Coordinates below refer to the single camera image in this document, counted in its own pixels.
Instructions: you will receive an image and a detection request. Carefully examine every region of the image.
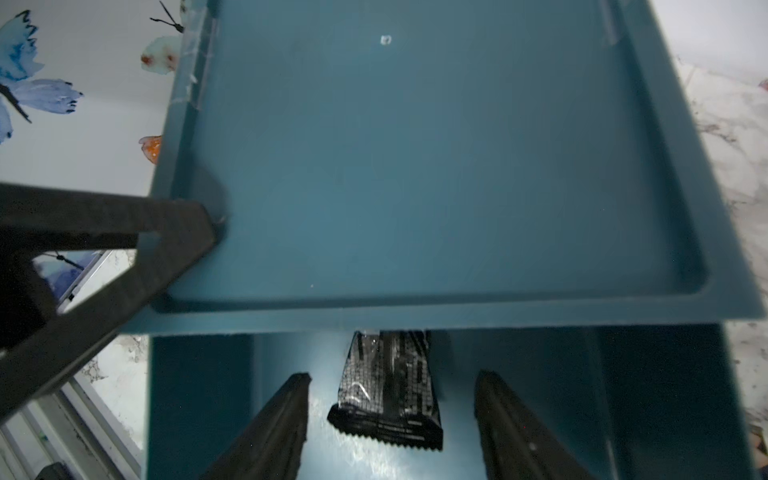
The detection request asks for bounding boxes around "teal drawer cabinet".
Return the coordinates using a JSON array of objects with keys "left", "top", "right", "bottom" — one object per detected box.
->
[{"left": 126, "top": 1, "right": 764, "bottom": 335}]

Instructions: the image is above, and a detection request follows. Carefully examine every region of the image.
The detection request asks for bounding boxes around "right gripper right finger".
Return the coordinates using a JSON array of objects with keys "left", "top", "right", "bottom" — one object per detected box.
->
[{"left": 474, "top": 370, "right": 593, "bottom": 480}]

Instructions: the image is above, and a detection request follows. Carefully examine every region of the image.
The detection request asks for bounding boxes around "teal top drawer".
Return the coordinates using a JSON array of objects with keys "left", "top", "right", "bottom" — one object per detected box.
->
[{"left": 144, "top": 325, "right": 756, "bottom": 479}]

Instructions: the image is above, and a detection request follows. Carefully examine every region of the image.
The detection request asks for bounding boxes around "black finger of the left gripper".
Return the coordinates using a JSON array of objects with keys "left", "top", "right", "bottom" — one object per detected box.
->
[{"left": 1, "top": 184, "right": 216, "bottom": 419}]

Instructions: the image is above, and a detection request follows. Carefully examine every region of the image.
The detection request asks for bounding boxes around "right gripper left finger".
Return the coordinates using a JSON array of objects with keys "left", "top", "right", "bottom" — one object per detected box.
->
[{"left": 201, "top": 373, "right": 311, "bottom": 480}]

